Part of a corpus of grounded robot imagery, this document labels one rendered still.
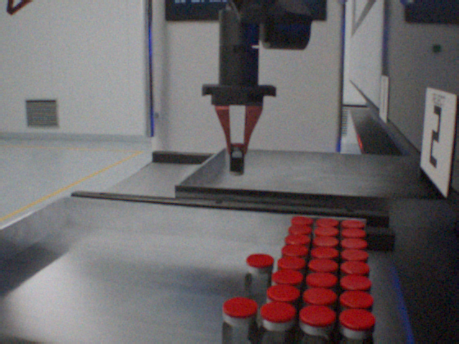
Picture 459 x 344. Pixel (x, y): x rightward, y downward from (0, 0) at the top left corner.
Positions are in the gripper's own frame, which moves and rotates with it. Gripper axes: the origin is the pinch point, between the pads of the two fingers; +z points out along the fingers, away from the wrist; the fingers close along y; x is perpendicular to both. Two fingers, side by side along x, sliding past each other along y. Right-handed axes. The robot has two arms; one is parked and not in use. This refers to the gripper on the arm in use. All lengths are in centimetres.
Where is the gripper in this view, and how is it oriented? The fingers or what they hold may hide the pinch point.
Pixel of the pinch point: (237, 148)
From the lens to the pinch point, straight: 66.6
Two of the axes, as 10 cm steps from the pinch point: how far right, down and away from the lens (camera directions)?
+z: -0.1, 9.7, 2.4
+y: 10.0, 0.1, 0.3
